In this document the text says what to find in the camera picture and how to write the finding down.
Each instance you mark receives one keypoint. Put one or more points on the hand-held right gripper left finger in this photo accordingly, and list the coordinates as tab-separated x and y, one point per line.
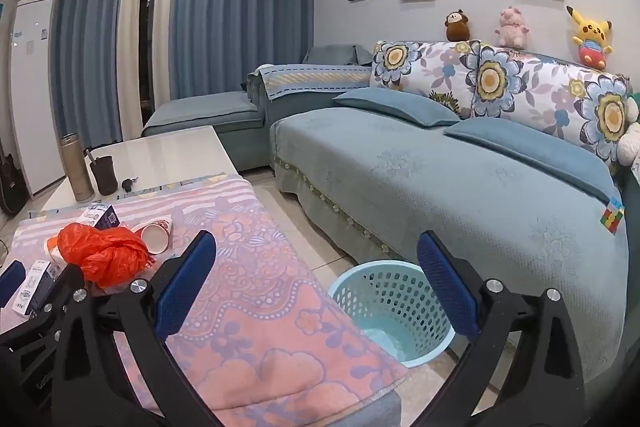
185	287

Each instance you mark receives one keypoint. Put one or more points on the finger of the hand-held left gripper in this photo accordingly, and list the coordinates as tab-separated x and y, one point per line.
12	279
70	287

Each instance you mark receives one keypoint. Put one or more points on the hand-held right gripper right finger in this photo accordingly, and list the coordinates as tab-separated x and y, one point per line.
447	287

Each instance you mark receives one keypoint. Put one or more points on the blue and white carton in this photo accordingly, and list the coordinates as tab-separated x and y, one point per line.
35	287
102	217

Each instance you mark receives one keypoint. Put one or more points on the orange plastic bag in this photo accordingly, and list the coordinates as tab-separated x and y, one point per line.
100	252

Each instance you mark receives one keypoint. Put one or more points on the orange and white paper cup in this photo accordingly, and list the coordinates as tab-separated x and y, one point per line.
155	237

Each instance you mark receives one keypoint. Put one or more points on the light blue plastic basket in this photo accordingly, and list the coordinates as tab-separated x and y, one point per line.
385	297

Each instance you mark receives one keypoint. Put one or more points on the pink floral printed blanket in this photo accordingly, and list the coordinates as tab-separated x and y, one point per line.
260	282

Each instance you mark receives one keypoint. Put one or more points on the black guitar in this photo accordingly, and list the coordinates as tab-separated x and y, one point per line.
10	187

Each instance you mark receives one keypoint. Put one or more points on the light teal sofa cover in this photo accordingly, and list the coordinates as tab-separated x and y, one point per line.
425	187

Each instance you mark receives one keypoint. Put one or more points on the champagne metal thermos flask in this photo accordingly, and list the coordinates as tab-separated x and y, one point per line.
77	172

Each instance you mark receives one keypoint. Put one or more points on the dark brown cup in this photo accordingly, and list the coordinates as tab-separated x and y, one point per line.
106	177

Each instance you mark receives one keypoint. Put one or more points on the black car key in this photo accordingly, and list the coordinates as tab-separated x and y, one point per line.
129	183

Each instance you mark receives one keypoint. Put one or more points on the metal spoon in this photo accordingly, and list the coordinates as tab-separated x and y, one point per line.
90	155

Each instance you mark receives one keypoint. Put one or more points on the white coffee table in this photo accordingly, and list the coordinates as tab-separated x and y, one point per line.
165	152

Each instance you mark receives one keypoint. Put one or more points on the blue sectional sofa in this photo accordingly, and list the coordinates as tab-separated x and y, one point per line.
240	142

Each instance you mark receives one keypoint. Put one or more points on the blue pillow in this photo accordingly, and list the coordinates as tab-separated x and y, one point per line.
530	152
395	104

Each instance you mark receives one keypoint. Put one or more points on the colourful puzzle cube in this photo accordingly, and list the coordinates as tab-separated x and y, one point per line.
612	217

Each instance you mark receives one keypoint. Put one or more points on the floral cushion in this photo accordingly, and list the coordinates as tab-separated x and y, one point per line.
607	114
530	92
425	67

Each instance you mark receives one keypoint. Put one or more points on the white plush toy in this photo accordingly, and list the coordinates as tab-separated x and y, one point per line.
630	144

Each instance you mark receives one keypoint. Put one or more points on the white sheer curtain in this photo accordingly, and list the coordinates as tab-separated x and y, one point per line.
131	57

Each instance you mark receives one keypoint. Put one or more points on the striped armrest cloth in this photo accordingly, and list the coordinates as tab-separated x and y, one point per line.
310	79

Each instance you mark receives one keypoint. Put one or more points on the blue curtain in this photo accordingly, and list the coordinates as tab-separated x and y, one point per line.
240	7
90	42

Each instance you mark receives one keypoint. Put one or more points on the brown monkey plush toy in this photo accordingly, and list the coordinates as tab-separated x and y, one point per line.
457	27

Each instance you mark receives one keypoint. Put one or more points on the pink pig plush toy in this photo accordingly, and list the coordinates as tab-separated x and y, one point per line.
512	29

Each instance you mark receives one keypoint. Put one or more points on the yellow plush toy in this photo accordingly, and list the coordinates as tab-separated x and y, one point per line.
590	39

